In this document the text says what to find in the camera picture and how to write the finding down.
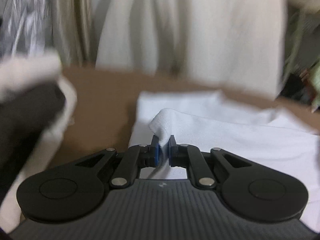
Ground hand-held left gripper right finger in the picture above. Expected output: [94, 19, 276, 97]
[168, 135, 253, 190]

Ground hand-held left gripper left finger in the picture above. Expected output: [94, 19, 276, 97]
[75, 135, 160, 189]

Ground white towel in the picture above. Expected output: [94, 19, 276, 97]
[127, 91, 320, 233]

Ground white hanging sheet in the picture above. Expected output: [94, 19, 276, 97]
[95, 0, 288, 98]

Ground cream folded garment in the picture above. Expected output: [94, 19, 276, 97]
[0, 50, 63, 93]

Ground green quilted cloth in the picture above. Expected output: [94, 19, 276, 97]
[302, 65, 320, 113]

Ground beige curtain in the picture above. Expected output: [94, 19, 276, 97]
[47, 0, 100, 65]

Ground crinkled silver foil sheet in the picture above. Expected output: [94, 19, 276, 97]
[0, 0, 50, 55]

